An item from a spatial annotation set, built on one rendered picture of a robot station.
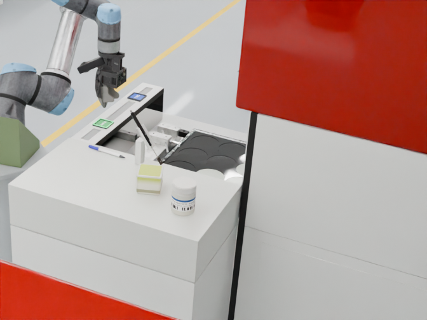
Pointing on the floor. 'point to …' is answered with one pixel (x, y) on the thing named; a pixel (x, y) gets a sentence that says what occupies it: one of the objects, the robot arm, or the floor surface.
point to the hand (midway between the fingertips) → (102, 103)
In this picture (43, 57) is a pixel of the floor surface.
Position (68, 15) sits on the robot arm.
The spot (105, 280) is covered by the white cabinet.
